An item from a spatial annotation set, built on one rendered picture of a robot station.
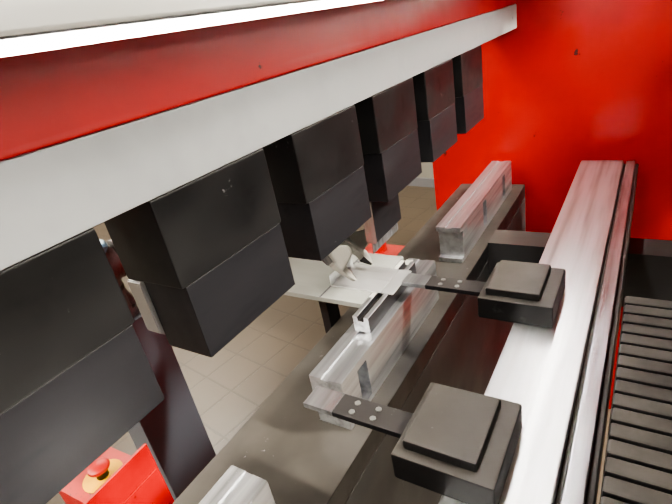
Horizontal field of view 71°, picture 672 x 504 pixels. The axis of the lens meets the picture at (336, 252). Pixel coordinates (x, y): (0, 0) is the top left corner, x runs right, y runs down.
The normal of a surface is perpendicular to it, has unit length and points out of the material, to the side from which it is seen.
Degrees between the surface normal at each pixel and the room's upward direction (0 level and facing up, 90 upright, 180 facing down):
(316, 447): 0
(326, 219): 90
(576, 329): 0
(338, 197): 90
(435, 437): 0
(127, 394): 90
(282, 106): 90
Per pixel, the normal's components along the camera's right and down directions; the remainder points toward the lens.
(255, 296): 0.84, 0.09
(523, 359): -0.18, -0.89
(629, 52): -0.51, 0.46
